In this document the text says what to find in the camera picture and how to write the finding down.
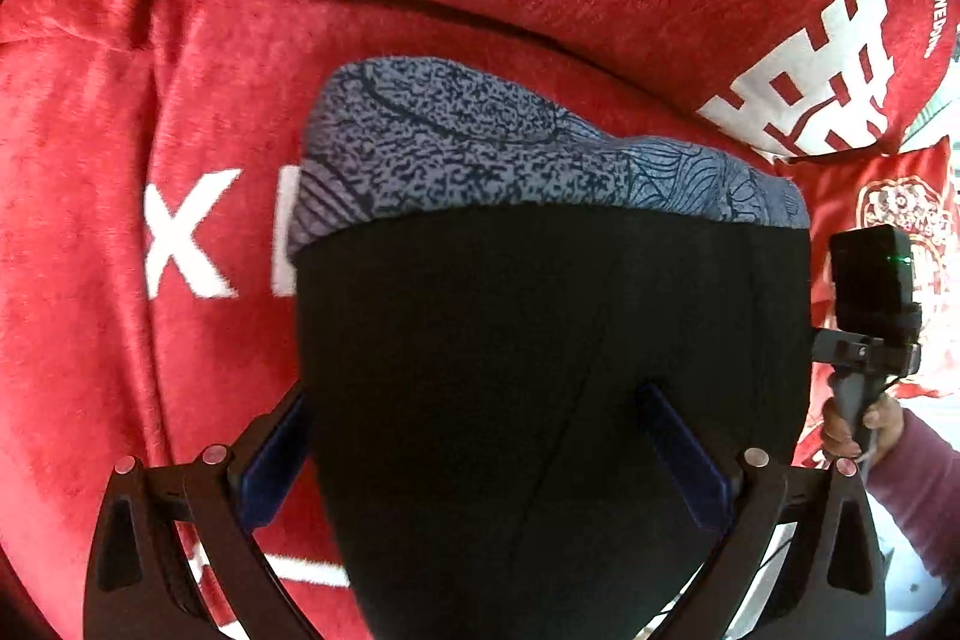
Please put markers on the red sofa cover white characters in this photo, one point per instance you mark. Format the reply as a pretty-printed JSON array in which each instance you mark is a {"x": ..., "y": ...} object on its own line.
[{"x": 150, "y": 168}]

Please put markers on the red satin embroidered cushion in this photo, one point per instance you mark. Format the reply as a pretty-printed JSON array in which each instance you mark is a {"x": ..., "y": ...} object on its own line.
[{"x": 911, "y": 191}]

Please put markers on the pink sleeved forearm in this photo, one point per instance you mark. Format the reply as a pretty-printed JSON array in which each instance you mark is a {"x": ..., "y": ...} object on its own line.
[{"x": 917, "y": 483}]

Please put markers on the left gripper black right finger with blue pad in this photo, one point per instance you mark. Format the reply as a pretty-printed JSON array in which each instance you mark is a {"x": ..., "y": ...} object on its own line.
[{"x": 794, "y": 546}]

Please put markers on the person's right hand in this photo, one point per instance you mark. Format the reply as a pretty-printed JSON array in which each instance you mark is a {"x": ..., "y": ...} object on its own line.
[{"x": 884, "y": 419}]

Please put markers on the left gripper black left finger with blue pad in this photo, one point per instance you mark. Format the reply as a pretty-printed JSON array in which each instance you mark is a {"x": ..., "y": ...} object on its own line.
[{"x": 138, "y": 583}]

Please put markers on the black pants blue patterned waistband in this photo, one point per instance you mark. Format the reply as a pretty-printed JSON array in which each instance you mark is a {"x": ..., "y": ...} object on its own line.
[{"x": 511, "y": 327}]

